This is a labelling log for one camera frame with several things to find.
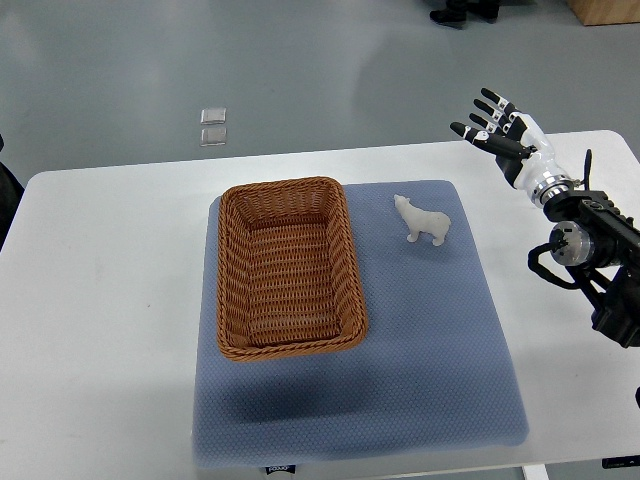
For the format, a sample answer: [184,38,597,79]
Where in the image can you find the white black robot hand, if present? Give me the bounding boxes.
[450,88,575,208]

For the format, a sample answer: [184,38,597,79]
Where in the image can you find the white bear figurine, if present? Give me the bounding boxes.
[394,194,451,247]

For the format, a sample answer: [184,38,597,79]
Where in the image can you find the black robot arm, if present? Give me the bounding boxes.
[528,150,639,348]

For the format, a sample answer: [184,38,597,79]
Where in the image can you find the brown wicker basket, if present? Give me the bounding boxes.
[216,176,368,362]

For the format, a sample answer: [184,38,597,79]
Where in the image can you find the black shoes of person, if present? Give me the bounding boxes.
[429,0,501,29]

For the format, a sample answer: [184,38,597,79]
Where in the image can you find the wooden box corner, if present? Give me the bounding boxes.
[567,0,639,26]

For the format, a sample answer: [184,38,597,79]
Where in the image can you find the blue-grey textured mat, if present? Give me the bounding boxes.
[192,180,529,469]

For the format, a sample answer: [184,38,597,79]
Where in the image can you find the upper metal floor plate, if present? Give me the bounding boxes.
[200,107,227,125]

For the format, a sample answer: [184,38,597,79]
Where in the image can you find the metal floor plate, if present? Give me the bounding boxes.
[200,107,227,125]
[200,126,227,147]

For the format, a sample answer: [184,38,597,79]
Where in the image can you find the lower metal floor plate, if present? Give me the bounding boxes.
[200,126,227,147]

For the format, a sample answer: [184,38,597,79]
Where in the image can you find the black table control panel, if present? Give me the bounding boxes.
[601,456,640,470]

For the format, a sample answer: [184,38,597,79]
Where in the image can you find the dark object at left edge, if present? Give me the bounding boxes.
[0,163,24,246]

